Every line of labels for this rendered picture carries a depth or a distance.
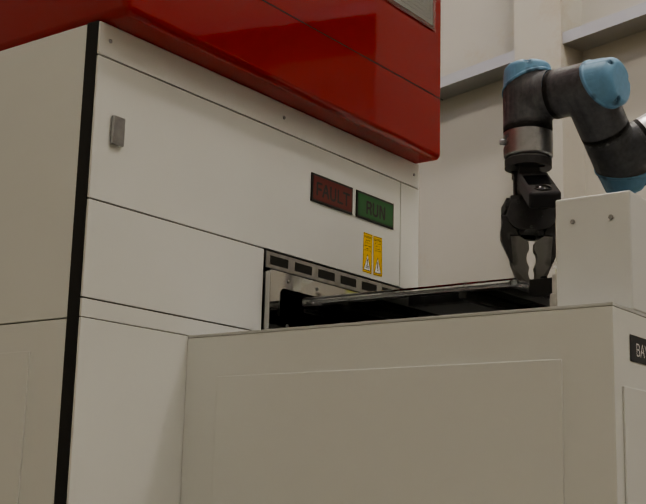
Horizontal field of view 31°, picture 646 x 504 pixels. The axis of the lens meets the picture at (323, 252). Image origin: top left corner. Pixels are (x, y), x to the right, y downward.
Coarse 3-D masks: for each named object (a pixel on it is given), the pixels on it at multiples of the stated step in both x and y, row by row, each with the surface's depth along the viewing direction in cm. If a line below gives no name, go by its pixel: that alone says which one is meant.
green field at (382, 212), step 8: (360, 200) 202; (368, 200) 204; (376, 200) 206; (360, 208) 202; (368, 208) 204; (376, 208) 206; (384, 208) 208; (392, 208) 210; (368, 216) 204; (376, 216) 206; (384, 216) 208; (392, 216) 210; (392, 224) 210
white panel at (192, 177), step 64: (128, 64) 159; (192, 64) 170; (128, 128) 158; (192, 128) 169; (256, 128) 181; (320, 128) 195; (128, 192) 157; (192, 192) 167; (256, 192) 179; (384, 192) 209; (128, 256) 156; (192, 256) 166; (256, 256) 178; (320, 256) 191; (384, 256) 207; (128, 320) 154; (192, 320) 165; (256, 320) 176
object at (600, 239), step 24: (624, 192) 135; (576, 216) 138; (600, 216) 136; (624, 216) 135; (576, 240) 138; (600, 240) 136; (624, 240) 134; (576, 264) 137; (600, 264) 135; (624, 264) 134; (576, 288) 137; (600, 288) 135; (624, 288) 133
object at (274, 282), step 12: (264, 276) 179; (276, 276) 179; (288, 276) 182; (264, 288) 178; (276, 288) 179; (288, 288) 181; (300, 288) 184; (312, 288) 186; (324, 288) 189; (336, 288) 192; (264, 300) 178; (276, 300) 179; (264, 312) 177; (276, 312) 178; (264, 324) 177; (276, 324) 178; (288, 324) 180; (300, 324) 183; (312, 324) 186
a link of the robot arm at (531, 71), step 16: (512, 64) 179; (528, 64) 177; (544, 64) 178; (512, 80) 178; (528, 80) 177; (512, 96) 178; (528, 96) 176; (512, 112) 177; (528, 112) 176; (544, 112) 176
